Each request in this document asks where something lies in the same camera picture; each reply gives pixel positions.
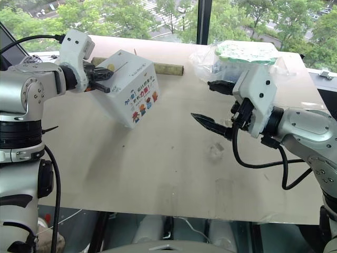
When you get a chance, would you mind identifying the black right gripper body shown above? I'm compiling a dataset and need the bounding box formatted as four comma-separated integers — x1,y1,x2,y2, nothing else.
230,97,256,131

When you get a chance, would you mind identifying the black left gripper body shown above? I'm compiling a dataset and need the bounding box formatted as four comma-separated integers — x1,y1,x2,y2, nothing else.
83,61,97,92

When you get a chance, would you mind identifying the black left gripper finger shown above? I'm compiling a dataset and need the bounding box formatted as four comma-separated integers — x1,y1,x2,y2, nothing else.
90,82,111,94
92,67,116,81

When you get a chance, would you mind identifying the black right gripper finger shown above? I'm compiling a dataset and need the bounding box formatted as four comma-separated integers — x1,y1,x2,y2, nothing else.
190,113,234,141
207,80,237,95

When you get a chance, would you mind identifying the white box with colourful print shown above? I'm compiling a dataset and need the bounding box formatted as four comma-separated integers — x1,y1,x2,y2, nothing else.
98,49,162,130

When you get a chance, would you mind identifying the clear plastic bag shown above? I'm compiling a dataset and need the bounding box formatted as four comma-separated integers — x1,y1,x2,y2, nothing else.
189,40,287,88

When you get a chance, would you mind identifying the green white lidded container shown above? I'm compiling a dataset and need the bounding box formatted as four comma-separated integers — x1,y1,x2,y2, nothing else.
214,40,280,65

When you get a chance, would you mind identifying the olive cardboard tube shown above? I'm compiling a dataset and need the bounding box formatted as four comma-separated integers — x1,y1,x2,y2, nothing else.
91,56,184,77

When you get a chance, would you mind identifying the dark laptop screen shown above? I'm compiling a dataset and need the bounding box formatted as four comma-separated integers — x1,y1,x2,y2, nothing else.
0,22,30,72

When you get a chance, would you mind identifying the dark monitor corner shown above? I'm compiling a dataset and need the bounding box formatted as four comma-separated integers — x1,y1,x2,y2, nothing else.
316,88,337,117

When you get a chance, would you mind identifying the black table leg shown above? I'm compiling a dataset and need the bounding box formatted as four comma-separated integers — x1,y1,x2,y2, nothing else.
90,211,109,253

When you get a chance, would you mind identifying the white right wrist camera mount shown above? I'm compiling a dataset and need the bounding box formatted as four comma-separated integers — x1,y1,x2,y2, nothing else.
232,69,279,139

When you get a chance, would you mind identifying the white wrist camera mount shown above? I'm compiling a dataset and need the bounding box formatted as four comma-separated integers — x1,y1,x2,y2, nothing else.
232,69,279,139
58,29,96,93

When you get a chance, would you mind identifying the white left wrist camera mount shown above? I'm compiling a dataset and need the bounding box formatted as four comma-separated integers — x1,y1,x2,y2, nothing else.
58,29,96,93

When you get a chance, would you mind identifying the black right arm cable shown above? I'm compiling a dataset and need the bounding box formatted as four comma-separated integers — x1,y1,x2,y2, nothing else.
231,125,314,191

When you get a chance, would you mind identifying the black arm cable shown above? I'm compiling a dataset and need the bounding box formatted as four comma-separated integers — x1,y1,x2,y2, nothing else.
43,144,62,253
231,125,314,191

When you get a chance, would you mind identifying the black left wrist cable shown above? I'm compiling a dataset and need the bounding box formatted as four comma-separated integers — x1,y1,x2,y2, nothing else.
0,34,67,55

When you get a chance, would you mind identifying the black window frame post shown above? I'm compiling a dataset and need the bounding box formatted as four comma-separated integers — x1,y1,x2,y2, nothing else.
195,0,214,46

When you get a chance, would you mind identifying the thin white cable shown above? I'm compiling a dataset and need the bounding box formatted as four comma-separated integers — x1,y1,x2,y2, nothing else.
172,216,213,245

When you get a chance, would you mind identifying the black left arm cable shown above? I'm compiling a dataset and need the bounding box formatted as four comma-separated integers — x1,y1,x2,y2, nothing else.
43,144,62,253

